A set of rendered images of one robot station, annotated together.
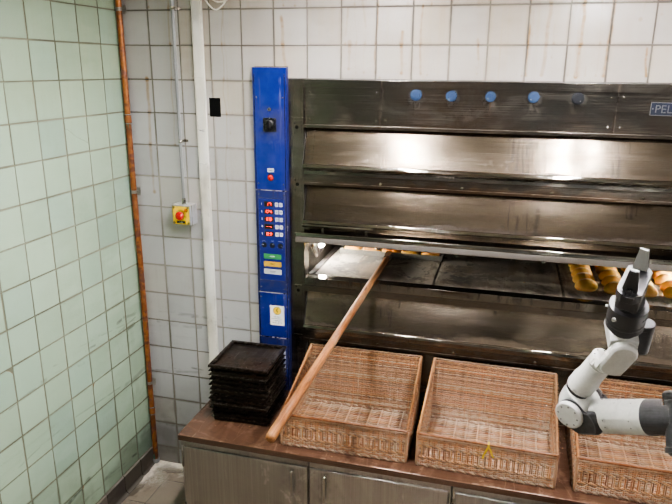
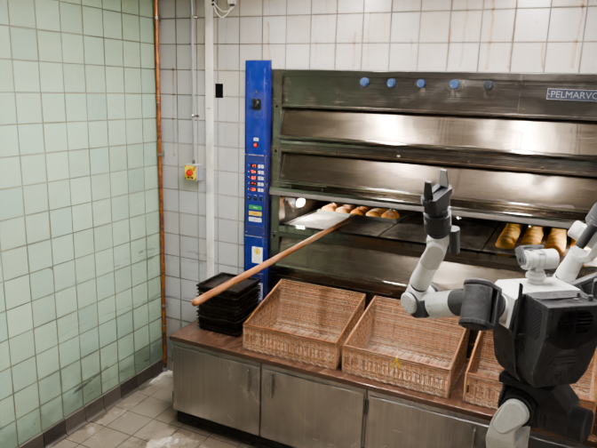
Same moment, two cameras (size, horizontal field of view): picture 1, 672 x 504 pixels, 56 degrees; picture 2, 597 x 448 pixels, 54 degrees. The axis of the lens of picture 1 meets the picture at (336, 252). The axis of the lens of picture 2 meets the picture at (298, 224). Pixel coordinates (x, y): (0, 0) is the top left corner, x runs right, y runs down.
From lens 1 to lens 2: 0.78 m
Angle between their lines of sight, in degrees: 10
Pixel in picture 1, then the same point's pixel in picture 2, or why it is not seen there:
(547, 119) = (465, 101)
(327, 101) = (299, 86)
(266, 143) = (253, 118)
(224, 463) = (201, 361)
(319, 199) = (291, 164)
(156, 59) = (179, 54)
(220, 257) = (218, 207)
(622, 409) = (439, 296)
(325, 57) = (298, 52)
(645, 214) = (545, 181)
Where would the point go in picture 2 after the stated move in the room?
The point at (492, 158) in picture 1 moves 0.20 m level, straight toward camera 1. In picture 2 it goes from (422, 132) to (412, 135)
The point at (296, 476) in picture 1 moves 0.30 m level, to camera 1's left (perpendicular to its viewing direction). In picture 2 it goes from (251, 374) to (199, 368)
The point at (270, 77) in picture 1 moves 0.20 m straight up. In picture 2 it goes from (258, 68) to (258, 31)
